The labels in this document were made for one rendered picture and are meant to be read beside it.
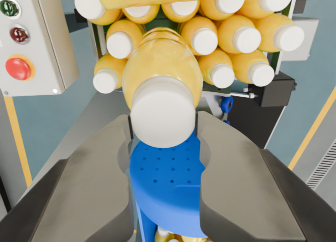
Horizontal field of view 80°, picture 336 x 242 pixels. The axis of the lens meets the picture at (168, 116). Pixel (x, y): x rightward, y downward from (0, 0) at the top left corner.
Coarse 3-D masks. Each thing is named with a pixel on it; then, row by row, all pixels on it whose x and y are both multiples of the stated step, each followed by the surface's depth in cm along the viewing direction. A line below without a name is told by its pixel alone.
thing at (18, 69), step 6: (12, 60) 31; (18, 60) 31; (6, 66) 32; (12, 66) 31; (18, 66) 32; (24, 66) 32; (12, 72) 32; (18, 72) 32; (24, 72) 32; (30, 72) 32; (18, 78) 32; (24, 78) 33
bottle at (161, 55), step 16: (160, 32) 21; (176, 32) 25; (144, 48) 15; (160, 48) 15; (176, 48) 15; (128, 64) 15; (144, 64) 14; (160, 64) 13; (176, 64) 14; (192, 64) 15; (128, 80) 14; (144, 80) 13; (160, 80) 13; (176, 80) 13; (192, 80) 14; (128, 96) 14; (192, 96) 13
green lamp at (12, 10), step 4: (0, 0) 27; (4, 0) 27; (8, 0) 28; (0, 4) 27; (4, 4) 27; (8, 4) 27; (12, 4) 28; (0, 8) 28; (4, 8) 28; (8, 8) 28; (12, 8) 28; (16, 8) 28; (4, 12) 28; (8, 12) 28; (12, 12) 28; (16, 12) 29; (12, 16) 29
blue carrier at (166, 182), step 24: (144, 144) 48; (192, 144) 47; (144, 168) 41; (168, 168) 40; (192, 168) 40; (144, 192) 36; (168, 192) 35; (192, 192) 36; (144, 216) 57; (168, 216) 34; (192, 216) 32; (144, 240) 56
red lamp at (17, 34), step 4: (12, 28) 29; (16, 28) 29; (20, 28) 30; (12, 32) 29; (16, 32) 29; (20, 32) 29; (24, 32) 30; (12, 36) 29; (16, 36) 29; (20, 36) 29; (24, 36) 30; (16, 40) 30; (20, 40) 30; (24, 40) 30
